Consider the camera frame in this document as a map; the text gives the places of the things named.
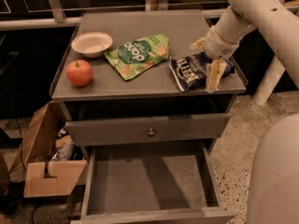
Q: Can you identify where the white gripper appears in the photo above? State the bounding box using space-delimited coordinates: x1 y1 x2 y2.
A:
190 25 239 92

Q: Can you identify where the blue chip bag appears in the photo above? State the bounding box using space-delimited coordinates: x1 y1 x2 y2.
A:
170 52 235 91

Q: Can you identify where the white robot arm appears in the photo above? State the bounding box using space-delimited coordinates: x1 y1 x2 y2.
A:
192 0 299 224

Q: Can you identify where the green snack bag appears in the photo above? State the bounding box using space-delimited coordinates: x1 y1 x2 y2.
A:
104 35 170 81

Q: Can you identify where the grey top drawer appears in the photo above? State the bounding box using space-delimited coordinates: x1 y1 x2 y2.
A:
65 113 230 147

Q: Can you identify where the grey drawer cabinet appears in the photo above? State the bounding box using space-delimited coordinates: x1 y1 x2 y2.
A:
50 9 249 156

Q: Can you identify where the round metal drawer knob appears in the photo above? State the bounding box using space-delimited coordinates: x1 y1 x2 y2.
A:
148 128 155 137

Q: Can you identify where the open grey middle drawer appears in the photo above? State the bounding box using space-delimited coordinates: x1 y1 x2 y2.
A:
71 141 235 224

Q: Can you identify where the white slanted pole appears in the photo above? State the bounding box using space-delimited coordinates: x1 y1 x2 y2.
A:
252 56 285 106

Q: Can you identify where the white paper bowl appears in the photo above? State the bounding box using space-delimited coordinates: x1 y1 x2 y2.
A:
71 32 113 58

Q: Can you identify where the red apple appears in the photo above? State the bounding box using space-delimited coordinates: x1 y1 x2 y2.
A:
65 60 93 87

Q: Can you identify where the clutter inside cardboard box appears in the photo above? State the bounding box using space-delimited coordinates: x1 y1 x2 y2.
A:
50 127 83 161

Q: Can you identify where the brown cardboard box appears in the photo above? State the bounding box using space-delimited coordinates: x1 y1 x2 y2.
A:
9 102 87 198

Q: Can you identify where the metal railing frame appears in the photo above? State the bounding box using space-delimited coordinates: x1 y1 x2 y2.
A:
0 0 299 32

